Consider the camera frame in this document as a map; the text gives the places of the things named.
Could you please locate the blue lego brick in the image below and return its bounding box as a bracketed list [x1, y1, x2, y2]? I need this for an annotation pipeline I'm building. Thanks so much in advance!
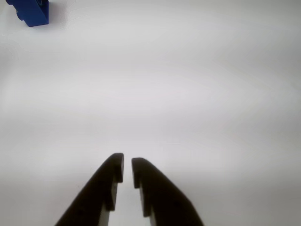
[5, 0, 49, 28]

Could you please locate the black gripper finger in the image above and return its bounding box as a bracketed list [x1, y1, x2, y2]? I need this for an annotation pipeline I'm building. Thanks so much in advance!
[54, 153, 124, 226]
[131, 157, 206, 226]

